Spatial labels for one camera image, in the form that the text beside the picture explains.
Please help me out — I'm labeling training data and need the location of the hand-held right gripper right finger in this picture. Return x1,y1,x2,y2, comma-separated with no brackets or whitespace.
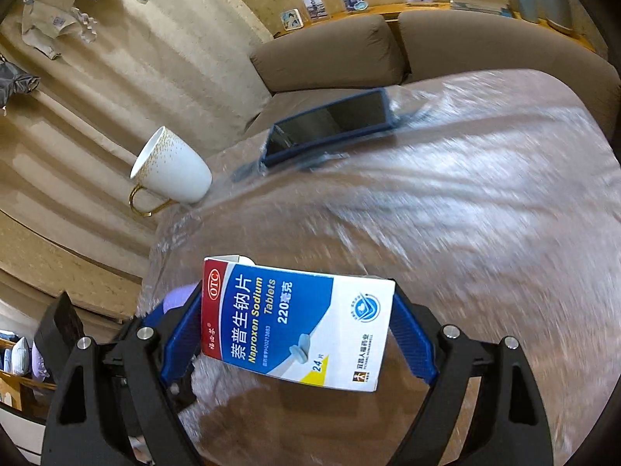
388,287,551,466

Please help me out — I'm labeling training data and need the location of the wooden rack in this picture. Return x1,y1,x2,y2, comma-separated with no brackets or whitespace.
0,330,56,411

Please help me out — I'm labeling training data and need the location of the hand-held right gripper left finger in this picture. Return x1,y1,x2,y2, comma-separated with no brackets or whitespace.
41,295,205,466

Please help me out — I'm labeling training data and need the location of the grey box container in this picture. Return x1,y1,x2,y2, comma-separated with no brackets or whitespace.
534,0,573,30
512,0,539,23

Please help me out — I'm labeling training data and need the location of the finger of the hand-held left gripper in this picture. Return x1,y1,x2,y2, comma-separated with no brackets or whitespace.
144,280,205,329
166,370,199,412

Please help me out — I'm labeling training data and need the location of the blue white medicine box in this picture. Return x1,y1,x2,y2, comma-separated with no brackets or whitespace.
200,254,396,393

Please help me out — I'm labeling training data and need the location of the dark cloth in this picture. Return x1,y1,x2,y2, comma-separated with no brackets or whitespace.
0,56,40,117

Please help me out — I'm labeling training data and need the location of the white mug gold handle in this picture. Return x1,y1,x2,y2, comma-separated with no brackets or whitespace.
128,126,213,217

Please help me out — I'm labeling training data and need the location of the white crumpled clothing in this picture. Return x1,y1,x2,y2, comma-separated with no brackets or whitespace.
22,0,98,61

